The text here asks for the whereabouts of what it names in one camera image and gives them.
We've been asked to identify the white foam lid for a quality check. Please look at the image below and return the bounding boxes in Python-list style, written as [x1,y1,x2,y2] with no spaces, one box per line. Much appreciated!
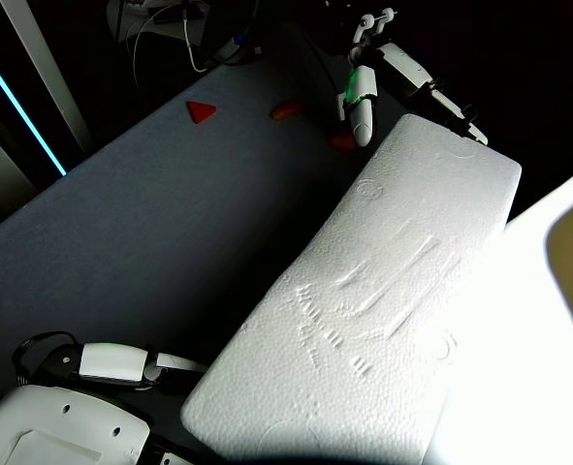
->
[179,113,524,465]

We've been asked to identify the red triangle block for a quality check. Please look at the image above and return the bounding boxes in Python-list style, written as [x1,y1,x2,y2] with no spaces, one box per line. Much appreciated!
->
[185,100,218,126]

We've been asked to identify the orange toy food piece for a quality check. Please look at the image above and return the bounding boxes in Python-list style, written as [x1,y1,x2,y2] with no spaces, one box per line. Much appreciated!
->
[328,130,358,153]

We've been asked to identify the cyan light strip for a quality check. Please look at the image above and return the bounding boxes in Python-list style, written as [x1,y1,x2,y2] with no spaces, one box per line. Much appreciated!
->
[0,37,68,177]

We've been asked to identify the grey table cloth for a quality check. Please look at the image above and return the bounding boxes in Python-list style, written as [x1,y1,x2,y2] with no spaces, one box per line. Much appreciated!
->
[0,52,403,465]

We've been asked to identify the white cable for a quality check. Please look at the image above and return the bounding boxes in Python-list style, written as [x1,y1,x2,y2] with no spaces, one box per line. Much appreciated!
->
[181,9,208,74]

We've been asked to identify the orange toy bread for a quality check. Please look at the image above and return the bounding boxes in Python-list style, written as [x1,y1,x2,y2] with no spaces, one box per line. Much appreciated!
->
[269,100,305,122]

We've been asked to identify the large white robot body shell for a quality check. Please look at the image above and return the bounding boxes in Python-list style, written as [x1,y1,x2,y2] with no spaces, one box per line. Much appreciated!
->
[426,158,573,465]

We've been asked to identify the white frame pillar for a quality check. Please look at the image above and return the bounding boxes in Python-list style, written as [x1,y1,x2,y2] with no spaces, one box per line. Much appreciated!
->
[0,0,93,152]

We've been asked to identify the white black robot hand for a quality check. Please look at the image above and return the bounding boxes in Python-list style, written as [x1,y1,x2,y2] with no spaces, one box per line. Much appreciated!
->
[0,331,219,465]
[336,42,490,147]

